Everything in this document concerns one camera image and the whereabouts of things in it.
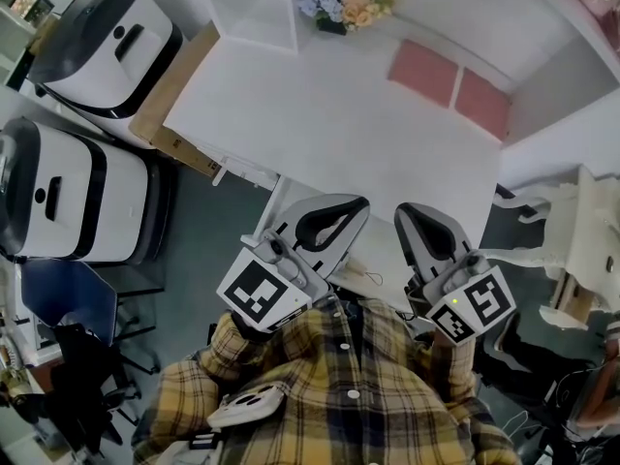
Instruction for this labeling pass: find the person's right forearm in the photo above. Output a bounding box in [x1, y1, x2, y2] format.
[429, 329, 481, 411]

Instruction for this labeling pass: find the cream carved furniture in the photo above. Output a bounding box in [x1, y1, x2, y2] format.
[492, 164, 620, 331]

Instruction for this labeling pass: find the black office chair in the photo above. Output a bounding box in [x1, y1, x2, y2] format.
[46, 321, 161, 457]

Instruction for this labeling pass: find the white desk frame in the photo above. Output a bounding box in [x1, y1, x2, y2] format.
[211, 154, 293, 252]

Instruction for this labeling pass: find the black bag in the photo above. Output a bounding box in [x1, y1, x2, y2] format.
[477, 307, 590, 409]

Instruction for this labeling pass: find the white and black appliance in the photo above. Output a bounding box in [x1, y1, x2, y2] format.
[27, 0, 186, 121]
[0, 115, 176, 266]

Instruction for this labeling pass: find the beige umbrella with cord loop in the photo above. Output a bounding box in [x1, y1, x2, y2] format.
[334, 253, 387, 290]

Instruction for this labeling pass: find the person's left forearm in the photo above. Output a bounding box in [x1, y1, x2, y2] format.
[197, 307, 292, 396]

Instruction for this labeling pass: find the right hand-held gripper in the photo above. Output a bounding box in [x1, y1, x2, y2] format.
[393, 201, 517, 347]

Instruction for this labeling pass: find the brown cardboard box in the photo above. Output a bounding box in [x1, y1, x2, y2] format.
[127, 20, 225, 179]

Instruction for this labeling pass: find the flower bouquet in black pot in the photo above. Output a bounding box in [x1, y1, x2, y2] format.
[296, 0, 409, 37]

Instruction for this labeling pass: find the blue chair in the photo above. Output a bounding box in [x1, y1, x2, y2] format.
[17, 258, 121, 349]

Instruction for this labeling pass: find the white shelf unit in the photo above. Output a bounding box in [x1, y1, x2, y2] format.
[202, 0, 300, 58]

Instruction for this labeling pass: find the framed picture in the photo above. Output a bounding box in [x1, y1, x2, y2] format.
[8, 0, 55, 24]

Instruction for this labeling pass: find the yellow plaid shirt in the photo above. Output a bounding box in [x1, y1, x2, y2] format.
[131, 293, 523, 465]

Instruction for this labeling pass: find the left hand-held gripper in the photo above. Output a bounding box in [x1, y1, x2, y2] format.
[216, 194, 372, 334]

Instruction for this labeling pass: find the white chest-mounted device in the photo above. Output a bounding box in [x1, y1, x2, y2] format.
[206, 384, 288, 430]

